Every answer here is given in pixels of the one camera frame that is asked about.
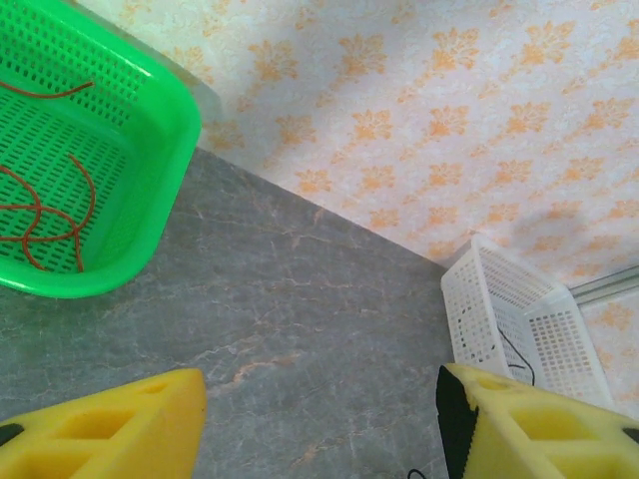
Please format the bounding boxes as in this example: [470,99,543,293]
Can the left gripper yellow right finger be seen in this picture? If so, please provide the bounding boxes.
[435,362,639,479]

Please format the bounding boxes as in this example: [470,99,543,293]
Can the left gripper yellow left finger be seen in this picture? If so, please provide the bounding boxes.
[0,367,209,479]

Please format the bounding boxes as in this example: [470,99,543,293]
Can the red-brown rubber bands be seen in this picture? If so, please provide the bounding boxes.
[0,153,97,273]

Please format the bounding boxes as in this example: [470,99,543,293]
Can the thin red cable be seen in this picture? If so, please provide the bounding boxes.
[0,81,96,101]

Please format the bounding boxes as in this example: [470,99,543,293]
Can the white plastic basket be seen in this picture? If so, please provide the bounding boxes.
[439,234,616,410]

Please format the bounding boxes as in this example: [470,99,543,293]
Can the green plastic basket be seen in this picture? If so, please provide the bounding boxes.
[0,0,203,299]

